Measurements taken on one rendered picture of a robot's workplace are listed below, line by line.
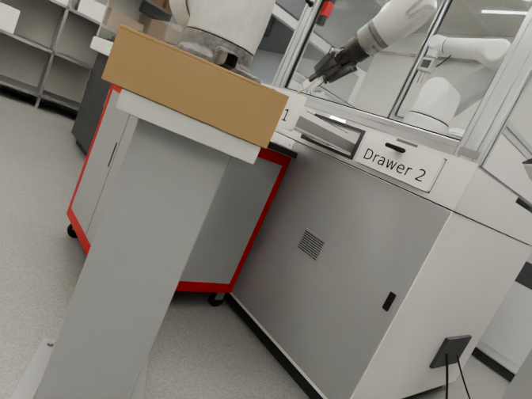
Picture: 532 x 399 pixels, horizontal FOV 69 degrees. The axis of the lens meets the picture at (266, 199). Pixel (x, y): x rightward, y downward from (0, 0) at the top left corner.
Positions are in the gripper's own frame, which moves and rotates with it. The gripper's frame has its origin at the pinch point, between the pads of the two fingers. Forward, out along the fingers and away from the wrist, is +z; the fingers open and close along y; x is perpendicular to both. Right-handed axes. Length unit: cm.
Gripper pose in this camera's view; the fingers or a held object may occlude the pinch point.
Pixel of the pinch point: (312, 82)
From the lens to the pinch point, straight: 134.8
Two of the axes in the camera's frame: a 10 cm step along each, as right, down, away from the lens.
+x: -1.1, -9.0, 4.1
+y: 7.2, 2.1, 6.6
